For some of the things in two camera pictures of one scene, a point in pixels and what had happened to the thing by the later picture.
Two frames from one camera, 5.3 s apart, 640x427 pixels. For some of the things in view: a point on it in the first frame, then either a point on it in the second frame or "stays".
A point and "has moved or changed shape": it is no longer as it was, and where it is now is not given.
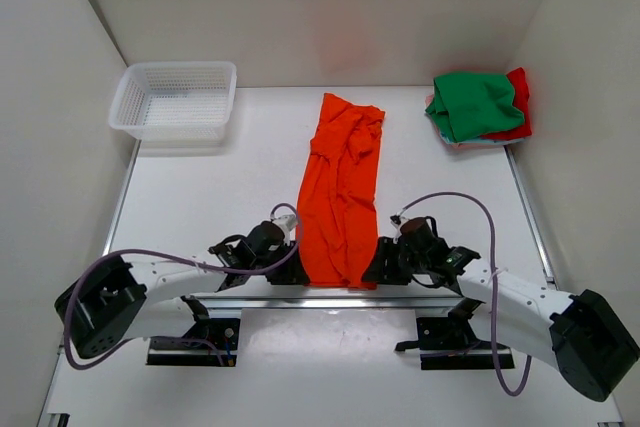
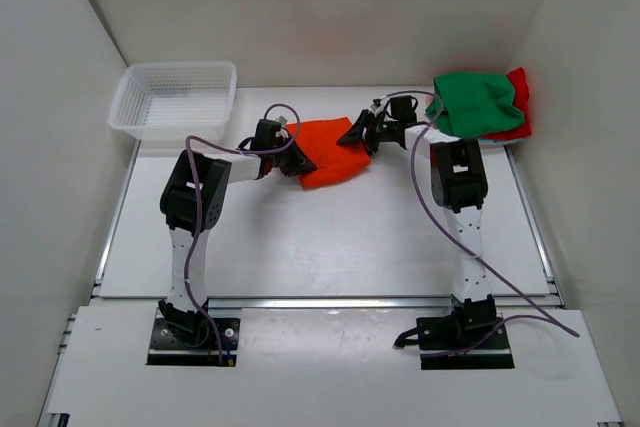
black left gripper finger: [292, 271] -> [293, 161]
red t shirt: [519, 80] stays
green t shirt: [474, 105] stays
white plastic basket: [175, 100] stays
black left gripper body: [278, 254] -> [283, 141]
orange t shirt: [336, 201] has moved or changed shape
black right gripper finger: [375, 270] -> [354, 133]
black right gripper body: [399, 262] -> [376, 133]
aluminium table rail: [331, 302] stays
